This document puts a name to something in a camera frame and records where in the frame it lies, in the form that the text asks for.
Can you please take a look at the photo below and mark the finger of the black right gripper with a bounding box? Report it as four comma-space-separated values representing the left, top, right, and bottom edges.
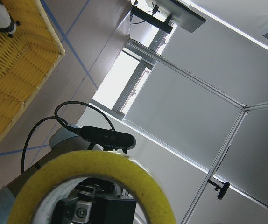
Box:
52, 195, 136, 224

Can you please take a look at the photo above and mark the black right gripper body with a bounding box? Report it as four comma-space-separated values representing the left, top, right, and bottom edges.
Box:
71, 177, 134, 201

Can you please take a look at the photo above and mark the yellow tape roll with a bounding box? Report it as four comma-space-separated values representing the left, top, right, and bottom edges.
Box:
8, 150, 176, 224

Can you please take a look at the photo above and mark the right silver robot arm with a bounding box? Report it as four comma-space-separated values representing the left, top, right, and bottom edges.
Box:
0, 124, 136, 224

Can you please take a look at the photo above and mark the yellow woven basket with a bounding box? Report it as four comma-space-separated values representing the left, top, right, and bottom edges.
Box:
0, 0, 65, 142

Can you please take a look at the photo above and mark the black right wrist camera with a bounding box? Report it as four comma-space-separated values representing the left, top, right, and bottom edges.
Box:
80, 126, 136, 150

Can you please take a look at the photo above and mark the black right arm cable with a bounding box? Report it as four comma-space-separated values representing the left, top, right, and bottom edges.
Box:
21, 100, 116, 175

